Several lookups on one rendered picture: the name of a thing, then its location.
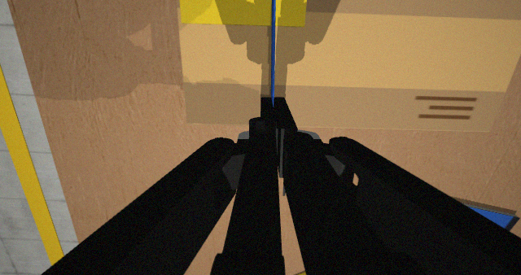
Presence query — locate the tan cardboard box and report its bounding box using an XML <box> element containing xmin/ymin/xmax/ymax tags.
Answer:
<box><xmin>177</xmin><ymin>0</ymin><xmax>521</xmax><ymax>133</ymax></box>

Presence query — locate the blue notebook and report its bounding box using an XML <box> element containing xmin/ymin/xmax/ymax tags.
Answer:
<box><xmin>464</xmin><ymin>203</ymin><xmax>520</xmax><ymax>231</ymax></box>

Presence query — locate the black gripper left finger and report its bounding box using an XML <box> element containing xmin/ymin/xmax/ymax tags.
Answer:
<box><xmin>41</xmin><ymin>97</ymin><xmax>286</xmax><ymax>275</ymax></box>

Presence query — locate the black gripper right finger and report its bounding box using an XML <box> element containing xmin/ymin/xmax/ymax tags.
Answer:
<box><xmin>274</xmin><ymin>97</ymin><xmax>521</xmax><ymax>275</ymax></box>

